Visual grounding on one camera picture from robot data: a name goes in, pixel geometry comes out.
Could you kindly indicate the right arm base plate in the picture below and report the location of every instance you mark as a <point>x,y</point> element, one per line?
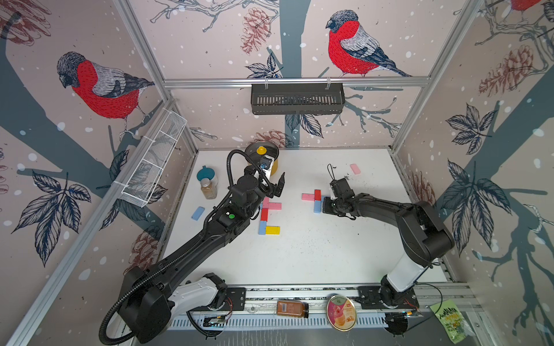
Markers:
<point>378,298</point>

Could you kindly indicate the black hanging shelf basket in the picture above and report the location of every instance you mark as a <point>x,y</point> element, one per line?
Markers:
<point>297,99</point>

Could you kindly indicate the white wire basket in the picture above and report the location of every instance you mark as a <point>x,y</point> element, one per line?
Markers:
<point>139,189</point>

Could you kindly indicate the pink round cup lid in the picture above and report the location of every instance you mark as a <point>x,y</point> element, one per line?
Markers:
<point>341,313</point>

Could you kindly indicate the brown spice jar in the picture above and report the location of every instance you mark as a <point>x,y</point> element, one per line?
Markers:
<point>208,189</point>

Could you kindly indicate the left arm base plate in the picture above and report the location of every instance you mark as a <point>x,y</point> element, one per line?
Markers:
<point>229,299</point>

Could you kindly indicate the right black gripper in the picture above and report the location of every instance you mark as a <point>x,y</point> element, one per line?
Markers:
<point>326,207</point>

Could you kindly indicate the glass lid yellow knob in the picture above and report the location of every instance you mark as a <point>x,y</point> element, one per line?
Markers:
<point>256,151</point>

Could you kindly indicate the pink block cluster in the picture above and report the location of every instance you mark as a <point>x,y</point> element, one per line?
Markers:
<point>308,197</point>

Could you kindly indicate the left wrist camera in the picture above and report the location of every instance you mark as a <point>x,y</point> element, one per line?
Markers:
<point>266,163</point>

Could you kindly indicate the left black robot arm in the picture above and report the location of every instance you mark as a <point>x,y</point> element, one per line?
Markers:
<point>150,299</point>

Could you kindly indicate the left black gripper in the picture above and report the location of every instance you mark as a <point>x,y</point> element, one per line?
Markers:
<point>271,190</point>

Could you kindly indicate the red block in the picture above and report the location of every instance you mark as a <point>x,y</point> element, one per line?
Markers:
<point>264,214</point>
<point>317,195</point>

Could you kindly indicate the brown packet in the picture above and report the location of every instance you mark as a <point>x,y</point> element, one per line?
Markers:
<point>288,308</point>

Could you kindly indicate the yellow pot with handle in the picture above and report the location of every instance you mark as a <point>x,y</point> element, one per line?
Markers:
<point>274,167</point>

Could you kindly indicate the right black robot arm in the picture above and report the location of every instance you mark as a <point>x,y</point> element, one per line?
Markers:
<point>423,234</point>

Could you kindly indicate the blue block table edge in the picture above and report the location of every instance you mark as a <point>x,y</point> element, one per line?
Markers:
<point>198,213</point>

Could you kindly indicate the green snack packet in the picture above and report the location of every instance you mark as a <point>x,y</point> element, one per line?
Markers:
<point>451,318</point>

